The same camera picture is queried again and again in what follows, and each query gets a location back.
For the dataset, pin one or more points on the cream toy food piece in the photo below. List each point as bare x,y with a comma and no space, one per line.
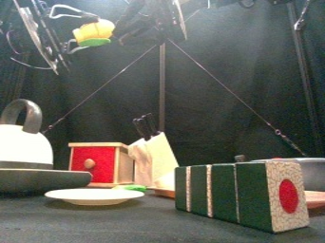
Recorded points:
166,182

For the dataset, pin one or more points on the small dark cylindrical toy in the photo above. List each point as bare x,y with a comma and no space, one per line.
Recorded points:
240,158

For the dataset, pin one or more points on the vertical metal frame pole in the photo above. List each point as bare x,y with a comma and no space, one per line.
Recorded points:
162,95

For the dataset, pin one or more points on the wooden box with red drawer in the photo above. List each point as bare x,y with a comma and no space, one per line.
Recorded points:
95,161

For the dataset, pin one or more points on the white round plate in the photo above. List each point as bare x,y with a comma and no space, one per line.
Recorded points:
93,196

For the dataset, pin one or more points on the green toy corn husk leaf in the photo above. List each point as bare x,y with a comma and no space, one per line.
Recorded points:
129,188

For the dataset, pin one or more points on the pink cutting board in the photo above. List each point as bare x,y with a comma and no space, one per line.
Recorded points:
315,199

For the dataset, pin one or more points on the grey blue bowl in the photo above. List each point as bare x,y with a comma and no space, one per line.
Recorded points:
313,174

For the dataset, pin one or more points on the metal frame corner post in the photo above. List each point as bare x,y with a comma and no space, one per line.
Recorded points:
303,79

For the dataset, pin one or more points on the green toy sushi roll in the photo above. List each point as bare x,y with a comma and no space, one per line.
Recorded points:
249,196

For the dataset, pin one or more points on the cream wooden knife block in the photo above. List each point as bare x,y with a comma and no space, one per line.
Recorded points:
160,158

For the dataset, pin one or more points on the dark grey round cooktop base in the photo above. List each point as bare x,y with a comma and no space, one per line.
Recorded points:
42,181

